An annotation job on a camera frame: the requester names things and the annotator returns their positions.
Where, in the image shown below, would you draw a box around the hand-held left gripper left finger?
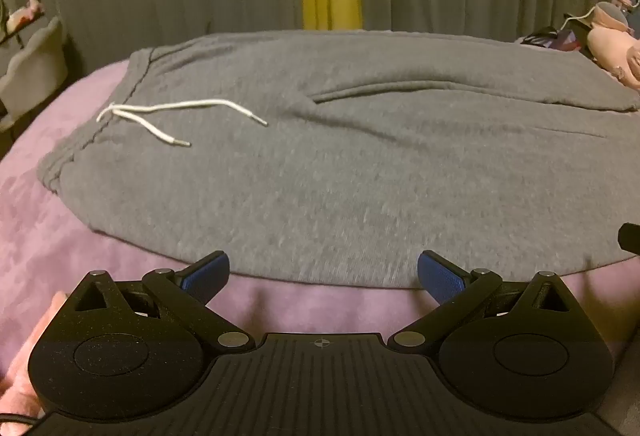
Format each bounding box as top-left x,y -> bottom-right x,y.
67,251 -> 257,353

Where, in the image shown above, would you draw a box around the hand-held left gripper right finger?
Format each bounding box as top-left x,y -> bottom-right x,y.
388,250 -> 577,352

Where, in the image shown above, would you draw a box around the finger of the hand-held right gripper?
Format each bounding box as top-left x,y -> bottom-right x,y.
618,220 -> 640,253

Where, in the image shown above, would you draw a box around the grey sweat pants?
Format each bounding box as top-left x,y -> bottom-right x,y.
36,29 -> 640,291

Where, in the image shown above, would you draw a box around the pink plush blanket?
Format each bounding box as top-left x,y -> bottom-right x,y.
0,36 -> 640,397

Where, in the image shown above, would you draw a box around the large pink plush toy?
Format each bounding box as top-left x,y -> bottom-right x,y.
586,0 -> 640,91

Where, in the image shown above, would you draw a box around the pink fuzzy cloth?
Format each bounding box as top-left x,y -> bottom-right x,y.
0,290 -> 68,417

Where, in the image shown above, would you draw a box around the grey fluffy chair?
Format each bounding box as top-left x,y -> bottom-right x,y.
0,16 -> 69,133

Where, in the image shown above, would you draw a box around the small pink plush toy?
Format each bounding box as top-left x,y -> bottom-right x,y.
7,0 -> 47,33

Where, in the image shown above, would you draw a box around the white cable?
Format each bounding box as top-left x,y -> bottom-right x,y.
559,11 -> 601,33

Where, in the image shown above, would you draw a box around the black cable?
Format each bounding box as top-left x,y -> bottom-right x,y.
0,412 -> 43,429

